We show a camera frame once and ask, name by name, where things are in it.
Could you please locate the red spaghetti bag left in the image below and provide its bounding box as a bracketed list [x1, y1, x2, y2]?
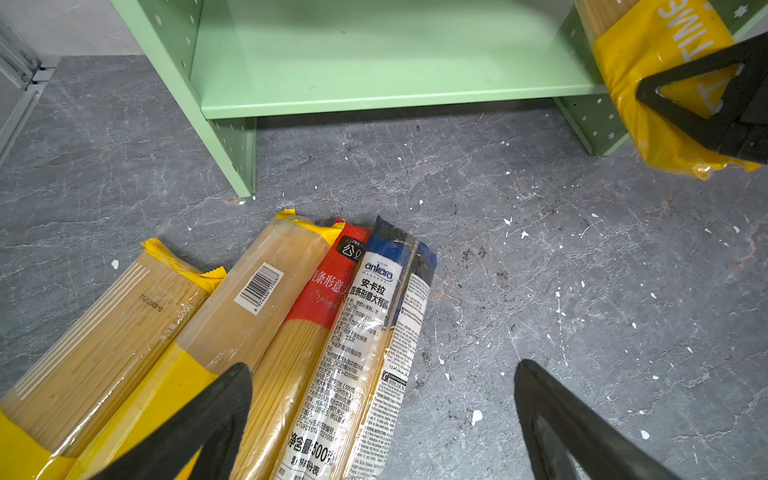
[230, 222, 371, 479]

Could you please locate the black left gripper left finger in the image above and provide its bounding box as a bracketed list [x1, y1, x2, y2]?
[94, 363, 252, 480]

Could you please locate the clear black label pasta bag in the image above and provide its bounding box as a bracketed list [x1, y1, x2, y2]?
[270, 218, 437, 479]

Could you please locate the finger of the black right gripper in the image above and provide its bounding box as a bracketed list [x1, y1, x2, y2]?
[636, 33, 767, 165]

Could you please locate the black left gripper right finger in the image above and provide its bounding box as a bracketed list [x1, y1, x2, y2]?
[514, 359, 678, 479]

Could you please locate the green metal shelf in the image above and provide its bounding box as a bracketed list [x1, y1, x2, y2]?
[110, 0, 768, 199]

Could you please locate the yellow pasta bag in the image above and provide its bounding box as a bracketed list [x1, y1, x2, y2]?
[1, 238, 226, 479]
[67, 209, 345, 479]

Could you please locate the yellow Pastatime spaghetti bag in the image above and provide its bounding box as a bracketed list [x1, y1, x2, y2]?
[575, 0, 767, 179]

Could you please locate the yellow pasta bag far left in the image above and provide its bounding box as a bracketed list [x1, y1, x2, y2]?
[1, 238, 226, 479]

